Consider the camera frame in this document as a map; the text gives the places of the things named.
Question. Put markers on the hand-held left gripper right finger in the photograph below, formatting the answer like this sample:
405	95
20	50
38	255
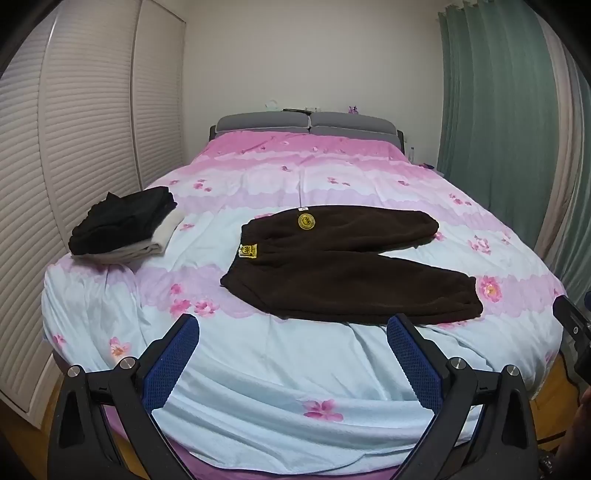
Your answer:
413	364

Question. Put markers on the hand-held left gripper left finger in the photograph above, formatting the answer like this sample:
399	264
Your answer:
173	364

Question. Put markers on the dark brown fleece pants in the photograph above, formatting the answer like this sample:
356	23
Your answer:
341	272

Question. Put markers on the person's right forearm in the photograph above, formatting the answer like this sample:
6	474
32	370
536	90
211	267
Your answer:
577	438

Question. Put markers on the pink floral duvet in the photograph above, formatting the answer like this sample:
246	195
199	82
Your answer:
277	378

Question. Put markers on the beige folded garment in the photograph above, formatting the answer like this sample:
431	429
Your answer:
162	234

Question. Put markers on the pink bed sheet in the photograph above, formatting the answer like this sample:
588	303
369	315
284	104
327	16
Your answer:
277	475

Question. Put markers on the black folded garment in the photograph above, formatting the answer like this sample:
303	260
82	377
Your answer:
120	217

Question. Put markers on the green curtain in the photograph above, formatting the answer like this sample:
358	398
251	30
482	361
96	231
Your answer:
498	115

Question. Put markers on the grey headboard cushion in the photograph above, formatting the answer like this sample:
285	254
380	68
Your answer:
351	123
263	122

